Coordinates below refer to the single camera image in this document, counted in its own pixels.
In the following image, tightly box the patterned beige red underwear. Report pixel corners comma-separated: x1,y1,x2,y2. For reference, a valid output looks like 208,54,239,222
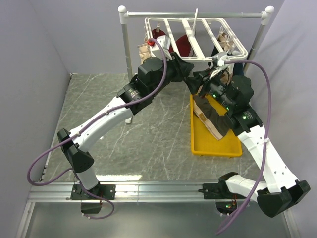
217,26,235,51

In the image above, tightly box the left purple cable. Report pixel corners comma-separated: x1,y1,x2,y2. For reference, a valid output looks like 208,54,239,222
27,38,168,220

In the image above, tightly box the brown beige underwear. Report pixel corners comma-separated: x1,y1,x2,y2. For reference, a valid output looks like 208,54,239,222
193,95,230,140

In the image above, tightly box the yellow plastic tray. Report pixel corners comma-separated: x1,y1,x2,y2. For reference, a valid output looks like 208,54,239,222
190,96,242,157

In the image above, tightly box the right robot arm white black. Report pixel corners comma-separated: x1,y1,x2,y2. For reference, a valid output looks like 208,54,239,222
188,69,311,218

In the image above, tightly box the navy blue underwear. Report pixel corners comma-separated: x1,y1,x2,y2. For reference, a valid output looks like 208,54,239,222
211,47,244,76

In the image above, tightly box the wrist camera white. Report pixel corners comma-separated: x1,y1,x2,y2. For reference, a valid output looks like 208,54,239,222
209,52,230,80
147,35,172,60

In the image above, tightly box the beige underwear on hanger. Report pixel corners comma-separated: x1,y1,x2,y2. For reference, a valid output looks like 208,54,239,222
137,43,151,64

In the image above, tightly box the metal clothes rack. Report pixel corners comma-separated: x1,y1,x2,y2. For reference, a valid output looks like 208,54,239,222
117,5,275,124

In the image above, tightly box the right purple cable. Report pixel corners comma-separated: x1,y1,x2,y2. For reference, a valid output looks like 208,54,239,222
215,60,272,236

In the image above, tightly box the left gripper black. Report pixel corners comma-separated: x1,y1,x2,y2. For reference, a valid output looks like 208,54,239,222
151,52,195,98

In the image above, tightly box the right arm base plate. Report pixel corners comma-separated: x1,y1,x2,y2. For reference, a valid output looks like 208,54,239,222
198,183,245,200

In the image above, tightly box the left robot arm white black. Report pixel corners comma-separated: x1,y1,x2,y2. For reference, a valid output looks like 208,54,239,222
57,53,194,199

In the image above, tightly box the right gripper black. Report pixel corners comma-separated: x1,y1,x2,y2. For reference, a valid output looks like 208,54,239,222
184,66,235,111

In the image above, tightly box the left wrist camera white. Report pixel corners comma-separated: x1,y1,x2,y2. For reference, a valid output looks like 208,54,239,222
147,35,172,60

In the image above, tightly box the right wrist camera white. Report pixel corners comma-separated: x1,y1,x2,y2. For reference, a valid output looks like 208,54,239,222
209,52,230,80

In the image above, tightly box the purple cable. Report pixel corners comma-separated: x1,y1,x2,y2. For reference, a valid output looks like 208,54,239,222
27,38,168,220
215,60,272,236

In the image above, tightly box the red lace bra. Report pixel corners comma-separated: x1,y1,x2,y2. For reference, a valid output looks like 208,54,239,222
152,29,194,57

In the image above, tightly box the aluminium mounting rail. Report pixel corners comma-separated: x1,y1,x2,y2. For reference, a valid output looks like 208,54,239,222
27,180,211,203

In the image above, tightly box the white clip drying hanger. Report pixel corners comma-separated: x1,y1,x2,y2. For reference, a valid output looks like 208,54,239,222
144,10,248,62

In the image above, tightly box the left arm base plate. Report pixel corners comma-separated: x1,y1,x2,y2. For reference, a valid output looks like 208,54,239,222
70,184,116,200

